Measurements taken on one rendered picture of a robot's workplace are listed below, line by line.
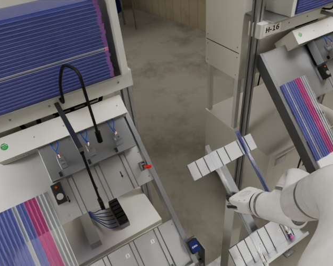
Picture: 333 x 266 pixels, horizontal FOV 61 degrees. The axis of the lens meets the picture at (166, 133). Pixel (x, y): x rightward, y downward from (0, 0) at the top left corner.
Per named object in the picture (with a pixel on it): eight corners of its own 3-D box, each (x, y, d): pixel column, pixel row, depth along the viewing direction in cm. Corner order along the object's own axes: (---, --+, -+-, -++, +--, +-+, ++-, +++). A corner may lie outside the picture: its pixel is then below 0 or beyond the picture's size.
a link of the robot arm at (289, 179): (317, 139, 62) (278, 170, 90) (287, 204, 58) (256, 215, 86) (360, 159, 59) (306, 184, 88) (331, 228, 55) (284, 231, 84)
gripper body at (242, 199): (269, 186, 91) (248, 182, 102) (244, 201, 88) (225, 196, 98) (277, 207, 92) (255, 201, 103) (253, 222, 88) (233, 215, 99)
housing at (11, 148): (122, 120, 127) (127, 112, 114) (7, 167, 110) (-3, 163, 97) (115, 104, 128) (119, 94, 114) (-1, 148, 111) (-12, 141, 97)
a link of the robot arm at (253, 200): (272, 186, 89) (266, 185, 92) (251, 199, 86) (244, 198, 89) (281, 210, 90) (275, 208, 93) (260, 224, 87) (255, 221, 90)
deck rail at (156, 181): (192, 258, 122) (198, 262, 116) (188, 260, 122) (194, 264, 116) (123, 110, 127) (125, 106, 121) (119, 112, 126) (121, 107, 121)
